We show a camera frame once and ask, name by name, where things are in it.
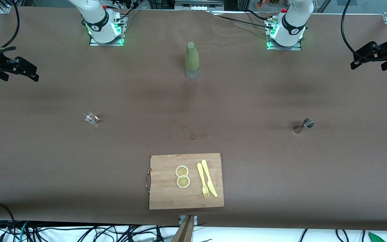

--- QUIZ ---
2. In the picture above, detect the black base power cable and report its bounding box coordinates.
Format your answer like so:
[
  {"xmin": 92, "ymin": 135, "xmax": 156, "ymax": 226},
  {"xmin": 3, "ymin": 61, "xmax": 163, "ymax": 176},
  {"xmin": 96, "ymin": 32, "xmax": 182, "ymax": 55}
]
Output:
[{"xmin": 210, "ymin": 12, "xmax": 276, "ymax": 31}]

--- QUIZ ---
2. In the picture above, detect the wooden cutting board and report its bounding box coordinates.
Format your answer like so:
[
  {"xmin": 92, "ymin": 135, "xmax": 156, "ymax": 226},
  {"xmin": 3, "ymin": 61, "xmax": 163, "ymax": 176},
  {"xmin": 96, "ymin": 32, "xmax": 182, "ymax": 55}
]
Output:
[{"xmin": 146, "ymin": 153, "xmax": 224, "ymax": 210}]

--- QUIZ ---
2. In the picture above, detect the teal floor cable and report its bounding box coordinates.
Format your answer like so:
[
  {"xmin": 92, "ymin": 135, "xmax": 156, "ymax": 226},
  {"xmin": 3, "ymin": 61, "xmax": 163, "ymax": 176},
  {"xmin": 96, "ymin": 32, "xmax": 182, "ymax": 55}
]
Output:
[{"xmin": 18, "ymin": 221, "xmax": 29, "ymax": 242}]

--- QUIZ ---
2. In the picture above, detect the small metal bracket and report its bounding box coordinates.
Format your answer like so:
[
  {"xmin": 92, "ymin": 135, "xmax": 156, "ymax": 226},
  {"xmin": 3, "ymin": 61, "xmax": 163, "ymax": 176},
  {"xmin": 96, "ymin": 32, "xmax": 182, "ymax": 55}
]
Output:
[{"xmin": 179, "ymin": 215, "xmax": 198, "ymax": 225}]

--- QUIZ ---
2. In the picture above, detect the yellow plastic fork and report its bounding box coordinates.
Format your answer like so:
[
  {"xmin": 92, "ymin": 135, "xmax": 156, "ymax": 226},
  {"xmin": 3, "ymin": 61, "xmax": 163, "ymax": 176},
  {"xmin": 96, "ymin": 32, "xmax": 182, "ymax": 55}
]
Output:
[{"xmin": 197, "ymin": 163, "xmax": 210, "ymax": 199}]

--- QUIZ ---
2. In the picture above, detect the yellow plastic knife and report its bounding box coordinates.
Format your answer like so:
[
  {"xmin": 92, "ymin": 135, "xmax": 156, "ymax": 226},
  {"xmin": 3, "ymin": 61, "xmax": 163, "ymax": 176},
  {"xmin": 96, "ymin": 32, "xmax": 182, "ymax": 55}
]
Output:
[{"xmin": 201, "ymin": 160, "xmax": 218, "ymax": 197}]

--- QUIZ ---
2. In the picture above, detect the brown paper table cover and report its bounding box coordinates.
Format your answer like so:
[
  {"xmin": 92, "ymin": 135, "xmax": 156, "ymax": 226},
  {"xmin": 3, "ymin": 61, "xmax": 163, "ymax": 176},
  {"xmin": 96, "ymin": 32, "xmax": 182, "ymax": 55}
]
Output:
[{"xmin": 0, "ymin": 6, "xmax": 387, "ymax": 232}]

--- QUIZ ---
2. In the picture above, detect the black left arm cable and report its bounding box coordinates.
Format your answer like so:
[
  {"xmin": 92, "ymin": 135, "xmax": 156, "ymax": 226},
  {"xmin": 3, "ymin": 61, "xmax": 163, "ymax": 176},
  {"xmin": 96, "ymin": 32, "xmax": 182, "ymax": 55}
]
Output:
[{"xmin": 341, "ymin": 0, "xmax": 382, "ymax": 62}]

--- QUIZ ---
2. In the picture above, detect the steel jigger measuring cup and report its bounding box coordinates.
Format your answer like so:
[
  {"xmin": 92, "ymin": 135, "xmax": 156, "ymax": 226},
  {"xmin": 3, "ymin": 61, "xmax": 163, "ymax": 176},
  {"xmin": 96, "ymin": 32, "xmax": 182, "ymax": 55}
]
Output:
[{"xmin": 293, "ymin": 118, "xmax": 314, "ymax": 134}]

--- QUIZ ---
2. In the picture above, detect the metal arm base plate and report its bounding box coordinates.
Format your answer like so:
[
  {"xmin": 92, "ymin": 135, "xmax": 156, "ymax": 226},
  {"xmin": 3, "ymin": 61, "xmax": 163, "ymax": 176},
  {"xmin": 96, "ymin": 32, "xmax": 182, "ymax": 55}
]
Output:
[
  {"xmin": 266, "ymin": 17, "xmax": 303, "ymax": 51},
  {"xmin": 89, "ymin": 13, "xmax": 127, "ymax": 46}
]

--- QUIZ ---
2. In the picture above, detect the wooden post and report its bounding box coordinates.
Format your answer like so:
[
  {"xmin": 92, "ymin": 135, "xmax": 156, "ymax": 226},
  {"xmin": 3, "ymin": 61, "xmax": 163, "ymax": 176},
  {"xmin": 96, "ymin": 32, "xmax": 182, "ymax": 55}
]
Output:
[{"xmin": 173, "ymin": 215, "xmax": 196, "ymax": 242}]

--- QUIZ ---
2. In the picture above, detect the clear glass shaker cup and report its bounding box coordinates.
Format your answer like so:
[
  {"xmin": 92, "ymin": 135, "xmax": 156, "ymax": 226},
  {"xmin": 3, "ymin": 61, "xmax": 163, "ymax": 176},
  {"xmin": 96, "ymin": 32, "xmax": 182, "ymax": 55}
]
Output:
[{"xmin": 83, "ymin": 112, "xmax": 99, "ymax": 124}]

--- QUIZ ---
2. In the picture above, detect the green sleeved glass bottle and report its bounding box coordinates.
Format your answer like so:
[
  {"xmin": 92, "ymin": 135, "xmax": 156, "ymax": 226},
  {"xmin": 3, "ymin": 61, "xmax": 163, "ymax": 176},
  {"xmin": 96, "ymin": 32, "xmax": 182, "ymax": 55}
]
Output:
[{"xmin": 185, "ymin": 42, "xmax": 201, "ymax": 79}]

